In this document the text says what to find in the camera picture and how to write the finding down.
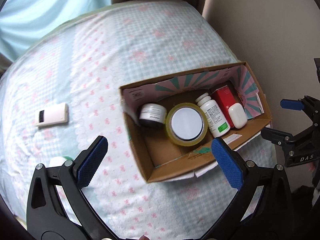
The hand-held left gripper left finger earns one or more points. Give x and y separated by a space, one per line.
91 162

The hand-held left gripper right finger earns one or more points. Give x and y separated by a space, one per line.
227 165

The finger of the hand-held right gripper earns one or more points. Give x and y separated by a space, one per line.
275 135
291 104

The white earbud case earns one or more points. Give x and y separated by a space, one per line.
237 116

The white bottle with green label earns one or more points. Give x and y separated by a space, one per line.
215 116

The white remote control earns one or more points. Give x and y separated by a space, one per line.
53 115

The red carton box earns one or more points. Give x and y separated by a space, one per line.
223 96

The yellowish clear tape roll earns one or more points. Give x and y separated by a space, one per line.
171 132

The cardboard box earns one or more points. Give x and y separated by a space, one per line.
160 152

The dark jar with white lid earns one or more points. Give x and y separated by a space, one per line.
152 116

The white and green object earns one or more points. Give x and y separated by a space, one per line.
58 159

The green mattress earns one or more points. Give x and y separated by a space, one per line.
82 18

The light blue hanging cloth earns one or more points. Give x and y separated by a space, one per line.
45 12

